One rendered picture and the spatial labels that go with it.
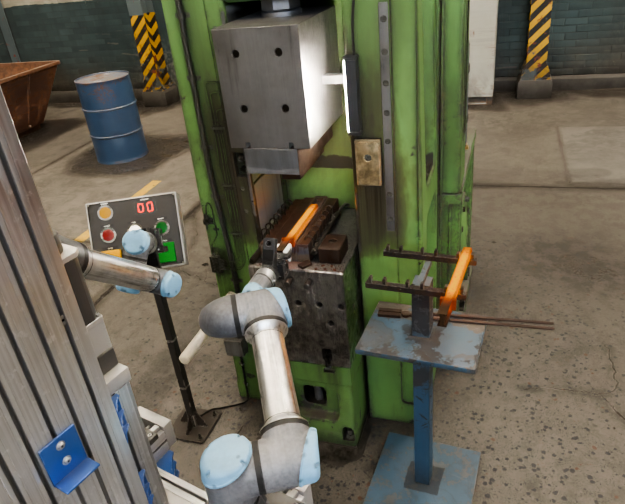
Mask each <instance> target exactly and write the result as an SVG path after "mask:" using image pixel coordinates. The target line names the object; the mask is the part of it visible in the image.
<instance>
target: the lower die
mask: <svg viewBox="0 0 625 504"><path fill-rule="evenodd" d="M316 198H324V199H323V200H322V201H321V203H320V204H319V206H318V207H317V209H316V210H315V211H314V213H313V214H312V216H311V217H310V219H309V220H308V221H307V223H306V224H305V226H304V227H303V229H302V230H301V231H300V233H299V234H298V236H297V237H296V239H295V240H294V243H295V246H294V247H292V256H291V261H298V262H304V261H306V260H308V261H310V262H311V260H312V258H313V257H314V256H312V255H311V249H312V245H313V244H312V238H311V237H306V240H304V237H305V236H306V235H311V236H312V237H313V239H314V245H315V243H316V234H315V232H313V231H310V233H309V234H308V231H309V230H315V231H316V232H317V236H318V238H319V234H320V232H319V227H318V226H314V227H313V229H311V227H312V225H314V224H315V221H316V220H317V219H318V216H319V215H320V214H321V212H322V210H324V209H325V206H326V205H331V206H332V207H333V209H334V213H335V212H337V211H338V210H339V203H338V198H327V196H315V197H314V198H304V199H295V200H294V201H293V205H290V206H289V210H288V209H287V210H286V211H285V212H286V215H284V214H283V215H282V219H279V220H278V225H277V223H276V224H275V225H274V229H273V228H272V229H271V230H270V235H268V234H267V235H266V236H265V238H266V237H269V238H276V239H277V240H278V241H277V245H279V244H280V243H281V242H282V239H281V238H282V237H286V236H287V235H288V234H289V232H290V231H291V230H292V228H293V227H294V226H295V225H296V223H297V222H298V221H299V219H300V218H301V217H302V215H303V214H304V213H305V211H306V210H307V209H308V207H309V206H310V205H311V204H312V203H313V202H314V200H315V199H316ZM316 224H317V225H319V226H320V228H321V234H322V231H323V224H322V222H321V221H317V222H316Z"/></svg>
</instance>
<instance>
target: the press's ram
mask: <svg viewBox="0 0 625 504"><path fill-rule="evenodd" d="M261 12H262V10H260V11H258V12H255V13H252V14H250V15H247V16H245V17H242V18H239V19H237V20H234V21H232V22H229V23H226V24H224V25H221V26H218V27H216V28H213V29H211V34H212V40H213V45H214V51H215V57H216V63H217V68H218V74H219V80H220V86H221V92H222V97H223V103H224V109H225V115H226V120H227V126H228V132H229V138H230V144H231V148H248V147H249V146H250V145H251V148H282V149H290V148H291V146H292V145H294V149H311V148H312V147H313V146H314V144H315V143H316V142H317V141H318V140H319V139H320V138H321V137H322V136H323V134H324V133H325V132H326V131H327V130H328V129H329V128H330V127H331V125H332V124H333V123H334V122H335V121H336V120H337V119H338V118H339V117H340V115H341V114H342V113H343V109H342V95H341V84H345V81H344V73H340V68H339V54H338V41H337V27H336V14H335V6H334V5H331V6H317V7H303V8H302V13H300V14H296V15H291V16H284V17H273V18H264V17H261Z"/></svg>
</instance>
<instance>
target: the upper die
mask: <svg viewBox="0 0 625 504"><path fill-rule="evenodd" d="M332 136H333V132H332V125H331V127H330V128H329V129H328V130H327V131H326V132H325V133H324V134H323V136H322V137H321V138H320V139H319V140H318V141H317V142H316V143H315V144H314V146H313V147H312V148H311V149H294V145H292V146H291V148H290V149H282V148H251V145H250V146H249V147H248V148H244V152H245V158H246V164H247V171H248V173H249V174H287V175H300V174H301V173H302V172H303V171H304V169H305V168H306V167H307V166H308V165H309V164H310V162H311V161H312V160H313V159H314V158H315V156H316V155H317V154H318V153H319V152H320V151H321V149H322V148H323V147H324V146H325V145H326V144H327V142H328V141H329V140H330V139H331V138H332Z"/></svg>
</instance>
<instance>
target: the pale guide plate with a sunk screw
mask: <svg viewBox="0 0 625 504"><path fill-rule="evenodd" d="M354 144H355V159H356V175H357V185H368V186H381V185H382V165H381V141H380V139H355V140H354Z"/></svg>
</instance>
